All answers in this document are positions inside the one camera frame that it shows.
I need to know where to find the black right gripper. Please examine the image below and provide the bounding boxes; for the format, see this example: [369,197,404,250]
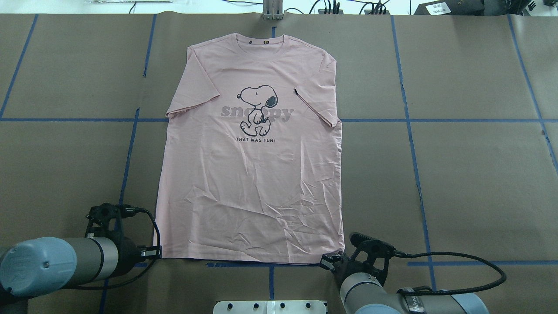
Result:
[320,252,364,285]

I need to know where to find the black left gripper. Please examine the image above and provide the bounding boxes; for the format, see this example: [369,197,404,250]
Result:
[114,236,162,276]

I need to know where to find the pink Snoopy t-shirt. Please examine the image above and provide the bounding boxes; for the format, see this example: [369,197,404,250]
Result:
[156,33,345,264]

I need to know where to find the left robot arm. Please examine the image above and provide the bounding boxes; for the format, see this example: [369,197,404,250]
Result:
[0,237,161,314]

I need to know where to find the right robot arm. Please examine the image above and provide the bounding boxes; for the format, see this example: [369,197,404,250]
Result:
[320,252,507,314]

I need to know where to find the black power strip with plugs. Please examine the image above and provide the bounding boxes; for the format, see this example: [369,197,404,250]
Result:
[310,0,390,15]

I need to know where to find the dark box with label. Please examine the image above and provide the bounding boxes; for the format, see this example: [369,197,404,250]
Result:
[413,0,485,16]

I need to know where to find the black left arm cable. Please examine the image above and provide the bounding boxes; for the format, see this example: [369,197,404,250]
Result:
[65,208,162,291]

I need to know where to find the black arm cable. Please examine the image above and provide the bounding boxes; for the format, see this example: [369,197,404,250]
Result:
[65,208,162,291]
[392,250,507,296]

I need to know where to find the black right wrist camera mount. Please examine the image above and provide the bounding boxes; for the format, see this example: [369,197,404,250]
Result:
[347,232,396,286]

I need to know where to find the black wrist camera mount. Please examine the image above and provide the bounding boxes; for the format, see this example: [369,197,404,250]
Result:
[85,203,138,241]
[347,232,396,286]

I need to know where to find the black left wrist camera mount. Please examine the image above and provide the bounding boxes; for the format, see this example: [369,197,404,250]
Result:
[85,203,138,241]

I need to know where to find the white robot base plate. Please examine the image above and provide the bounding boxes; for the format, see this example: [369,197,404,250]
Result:
[213,300,328,314]

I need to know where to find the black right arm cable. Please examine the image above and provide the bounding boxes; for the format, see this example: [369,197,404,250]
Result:
[392,250,507,296]

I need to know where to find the aluminium frame post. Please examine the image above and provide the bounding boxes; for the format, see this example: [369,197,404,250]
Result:
[262,0,284,20]

